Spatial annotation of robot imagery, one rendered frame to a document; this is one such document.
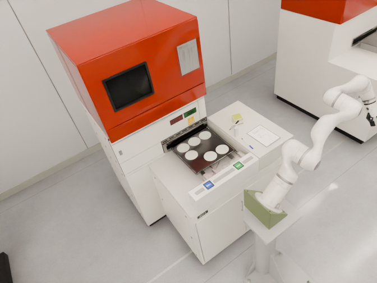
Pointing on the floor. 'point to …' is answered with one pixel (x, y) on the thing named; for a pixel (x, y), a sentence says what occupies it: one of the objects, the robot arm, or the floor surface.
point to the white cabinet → (215, 215)
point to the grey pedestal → (261, 235)
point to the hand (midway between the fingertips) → (376, 122)
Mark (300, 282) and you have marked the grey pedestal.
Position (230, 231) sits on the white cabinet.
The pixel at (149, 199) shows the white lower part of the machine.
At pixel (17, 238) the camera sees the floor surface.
